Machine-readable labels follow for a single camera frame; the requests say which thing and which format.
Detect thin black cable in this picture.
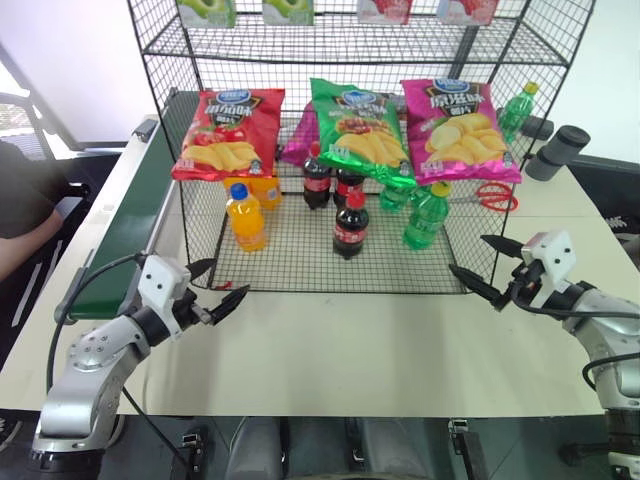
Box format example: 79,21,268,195
121,386,195,472

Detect red snack box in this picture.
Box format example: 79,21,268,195
436,0,501,26
356,0,415,25

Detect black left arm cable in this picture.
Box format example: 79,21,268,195
46,252,152,401

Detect magenta potato chips bag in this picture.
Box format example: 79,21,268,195
400,77,523,186

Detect grey mesh office chair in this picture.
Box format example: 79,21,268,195
0,91,57,152

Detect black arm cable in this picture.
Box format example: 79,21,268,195
508,285,640,395
46,252,152,401

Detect green conveyor belt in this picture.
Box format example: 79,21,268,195
66,89,202,322

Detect red handled scissors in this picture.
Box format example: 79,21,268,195
449,182,521,213

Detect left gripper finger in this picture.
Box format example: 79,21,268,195
188,258,215,283
209,284,251,326

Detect black wire grid rack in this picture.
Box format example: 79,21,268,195
125,0,598,297

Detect cola bottle red cap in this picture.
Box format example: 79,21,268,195
332,167,367,209
332,191,371,261
301,141,334,212

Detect black mat with white print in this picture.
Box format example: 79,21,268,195
567,153,640,274

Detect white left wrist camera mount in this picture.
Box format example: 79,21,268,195
136,254,194,342

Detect green snack box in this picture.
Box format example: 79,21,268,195
261,0,317,27
176,0,238,29

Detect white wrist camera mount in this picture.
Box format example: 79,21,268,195
519,230,574,307
136,254,194,342

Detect green soda bottle yellow cap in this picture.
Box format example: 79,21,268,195
378,181,419,214
496,81,541,145
401,181,452,252

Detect person in black shirt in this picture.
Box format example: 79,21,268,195
0,138,67,282

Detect plain magenta snack bag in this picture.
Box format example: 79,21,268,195
280,102,321,169

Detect green potato chips bag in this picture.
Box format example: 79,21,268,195
309,77,418,189

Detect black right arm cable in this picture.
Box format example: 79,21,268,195
508,285,640,395

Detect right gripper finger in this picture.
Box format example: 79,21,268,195
480,234,525,258
448,264,504,311

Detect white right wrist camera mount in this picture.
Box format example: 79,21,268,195
519,230,574,307

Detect red potato chips bag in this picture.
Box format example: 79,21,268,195
170,88,286,183

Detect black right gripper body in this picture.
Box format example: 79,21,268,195
506,259,546,308

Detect orange soda bottle blue cap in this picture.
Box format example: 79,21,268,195
224,182,267,254

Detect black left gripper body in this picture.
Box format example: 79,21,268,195
173,289,212,333

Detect grey and black cylinder device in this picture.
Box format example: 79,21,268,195
519,115,593,183

